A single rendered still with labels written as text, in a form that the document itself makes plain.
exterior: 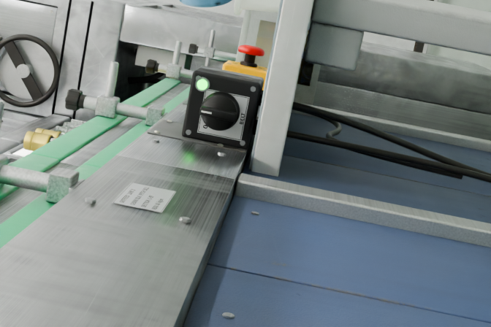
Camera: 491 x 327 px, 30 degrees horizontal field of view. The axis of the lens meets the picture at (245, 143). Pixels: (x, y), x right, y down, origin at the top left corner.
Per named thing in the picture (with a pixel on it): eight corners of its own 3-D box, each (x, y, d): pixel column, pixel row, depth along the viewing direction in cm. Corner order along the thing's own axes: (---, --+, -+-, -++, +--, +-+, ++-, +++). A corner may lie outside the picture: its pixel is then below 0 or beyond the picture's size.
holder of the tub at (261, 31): (271, 122, 201) (236, 114, 202) (296, -2, 197) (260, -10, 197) (267, 133, 184) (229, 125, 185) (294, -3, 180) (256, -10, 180)
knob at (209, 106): (235, 133, 106) (233, 138, 102) (197, 125, 106) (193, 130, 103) (243, 95, 105) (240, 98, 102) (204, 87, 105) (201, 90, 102)
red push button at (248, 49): (235, 64, 139) (240, 42, 138) (261, 69, 139) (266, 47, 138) (233, 66, 135) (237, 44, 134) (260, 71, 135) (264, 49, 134)
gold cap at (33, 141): (47, 158, 162) (23, 153, 162) (53, 145, 164) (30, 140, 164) (47, 144, 159) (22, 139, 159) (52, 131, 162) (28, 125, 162)
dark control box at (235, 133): (255, 141, 114) (189, 127, 114) (267, 78, 113) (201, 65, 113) (251, 152, 106) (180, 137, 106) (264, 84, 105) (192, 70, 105)
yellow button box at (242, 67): (266, 113, 141) (218, 104, 141) (275, 66, 140) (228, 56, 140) (264, 119, 134) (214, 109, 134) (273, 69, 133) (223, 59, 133)
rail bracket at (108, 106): (166, 125, 124) (69, 106, 124) (175, 72, 122) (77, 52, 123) (161, 130, 120) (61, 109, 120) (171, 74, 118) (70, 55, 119)
